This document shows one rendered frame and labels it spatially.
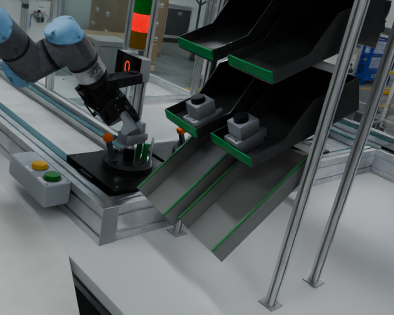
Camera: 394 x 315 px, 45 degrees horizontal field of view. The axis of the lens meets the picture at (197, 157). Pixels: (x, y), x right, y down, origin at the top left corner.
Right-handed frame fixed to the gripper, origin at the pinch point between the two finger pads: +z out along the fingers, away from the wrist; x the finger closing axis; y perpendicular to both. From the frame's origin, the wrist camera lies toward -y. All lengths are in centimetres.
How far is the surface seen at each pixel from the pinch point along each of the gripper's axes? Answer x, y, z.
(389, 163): 24, -76, 90
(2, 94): -84, 13, 12
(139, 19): -17.4, -23.7, -12.6
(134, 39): -17.7, -19.6, -8.5
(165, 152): -5.3, -4.9, 20.8
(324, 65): 49, -22, -20
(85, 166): -3.4, 17.0, 1.2
